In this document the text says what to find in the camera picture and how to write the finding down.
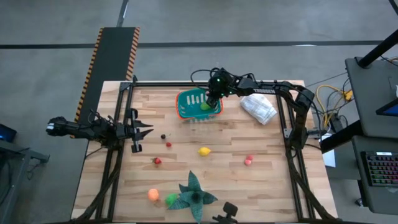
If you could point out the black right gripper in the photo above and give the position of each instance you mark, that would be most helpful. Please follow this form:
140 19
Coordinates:
225 85

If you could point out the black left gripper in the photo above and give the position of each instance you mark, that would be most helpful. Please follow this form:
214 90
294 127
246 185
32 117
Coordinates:
124 132

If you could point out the green toy lime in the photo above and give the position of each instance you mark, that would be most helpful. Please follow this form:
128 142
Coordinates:
204 106

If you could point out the small dark toy cherry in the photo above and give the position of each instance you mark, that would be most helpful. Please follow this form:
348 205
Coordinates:
163 136

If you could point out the red toy strawberry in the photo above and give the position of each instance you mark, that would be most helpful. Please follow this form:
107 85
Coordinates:
157 160

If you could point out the yellow toy lemon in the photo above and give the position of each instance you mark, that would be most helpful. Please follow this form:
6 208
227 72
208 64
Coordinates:
204 151

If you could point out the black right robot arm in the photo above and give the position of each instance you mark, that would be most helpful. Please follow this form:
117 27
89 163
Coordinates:
298 124

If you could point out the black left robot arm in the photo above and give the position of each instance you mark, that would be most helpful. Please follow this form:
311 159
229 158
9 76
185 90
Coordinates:
71 129

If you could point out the teal basket orange rim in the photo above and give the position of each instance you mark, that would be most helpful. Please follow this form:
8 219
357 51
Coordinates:
183 112

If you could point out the white folded cloth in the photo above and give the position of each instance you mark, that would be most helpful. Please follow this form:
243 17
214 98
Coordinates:
258 107

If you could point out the orange toy peach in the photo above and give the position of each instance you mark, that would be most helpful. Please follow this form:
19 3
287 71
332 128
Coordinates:
153 194

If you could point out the green fuzzy ball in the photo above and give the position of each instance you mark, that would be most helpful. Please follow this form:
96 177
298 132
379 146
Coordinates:
170 199

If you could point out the black hazard-striped floor mat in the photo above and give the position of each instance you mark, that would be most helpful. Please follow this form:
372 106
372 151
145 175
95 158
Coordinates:
109 53

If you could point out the green artificial plant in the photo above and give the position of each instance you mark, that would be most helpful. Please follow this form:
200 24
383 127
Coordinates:
194 197

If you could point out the white paper sheet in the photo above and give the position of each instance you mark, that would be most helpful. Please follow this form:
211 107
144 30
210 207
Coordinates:
329 158

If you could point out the small blue-screen device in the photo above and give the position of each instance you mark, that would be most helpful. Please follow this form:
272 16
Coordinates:
6 134

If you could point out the grey equipment stand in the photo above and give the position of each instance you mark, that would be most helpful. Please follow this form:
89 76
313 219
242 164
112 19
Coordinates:
12 174

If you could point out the black monitor pole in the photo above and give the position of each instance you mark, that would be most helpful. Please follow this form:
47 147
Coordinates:
377 49

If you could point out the dark grey keyboard desk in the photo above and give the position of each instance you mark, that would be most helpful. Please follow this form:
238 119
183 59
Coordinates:
360 199

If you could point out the tablet with blue screen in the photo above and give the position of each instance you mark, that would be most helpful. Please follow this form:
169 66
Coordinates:
391 109

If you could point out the backlit computer keyboard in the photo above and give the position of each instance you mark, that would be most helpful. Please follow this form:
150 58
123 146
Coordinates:
382 169

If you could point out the black metal table frame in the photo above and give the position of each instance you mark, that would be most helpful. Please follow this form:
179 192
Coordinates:
155 83

